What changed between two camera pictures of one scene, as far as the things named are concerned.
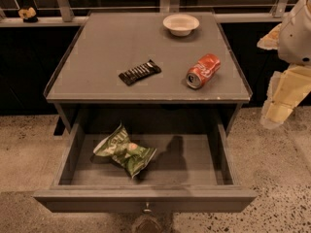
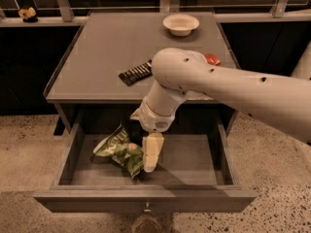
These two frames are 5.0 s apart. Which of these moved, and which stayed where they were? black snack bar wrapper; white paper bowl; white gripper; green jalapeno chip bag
Moved: white gripper
Stayed: black snack bar wrapper; white paper bowl; green jalapeno chip bag
